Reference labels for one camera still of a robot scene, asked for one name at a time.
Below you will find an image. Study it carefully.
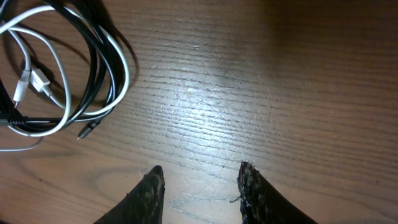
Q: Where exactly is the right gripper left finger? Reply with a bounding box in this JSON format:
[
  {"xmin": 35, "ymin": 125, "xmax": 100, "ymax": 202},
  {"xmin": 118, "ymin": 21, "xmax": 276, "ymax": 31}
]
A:
[{"xmin": 95, "ymin": 166, "xmax": 165, "ymax": 224}]

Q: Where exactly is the white USB cable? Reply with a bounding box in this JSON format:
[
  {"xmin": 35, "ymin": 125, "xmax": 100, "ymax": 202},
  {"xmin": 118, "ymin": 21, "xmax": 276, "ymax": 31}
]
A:
[{"xmin": 0, "ymin": 4, "xmax": 131, "ymax": 152}]

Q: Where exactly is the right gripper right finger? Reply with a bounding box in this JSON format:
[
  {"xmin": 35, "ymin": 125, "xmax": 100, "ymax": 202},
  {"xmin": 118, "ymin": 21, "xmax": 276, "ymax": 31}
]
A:
[{"xmin": 237, "ymin": 162, "xmax": 317, "ymax": 224}]

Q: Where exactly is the black USB cable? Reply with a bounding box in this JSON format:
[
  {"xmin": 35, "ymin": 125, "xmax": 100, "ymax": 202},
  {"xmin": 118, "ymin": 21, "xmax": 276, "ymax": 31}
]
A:
[{"xmin": 0, "ymin": 0, "xmax": 125, "ymax": 140}]

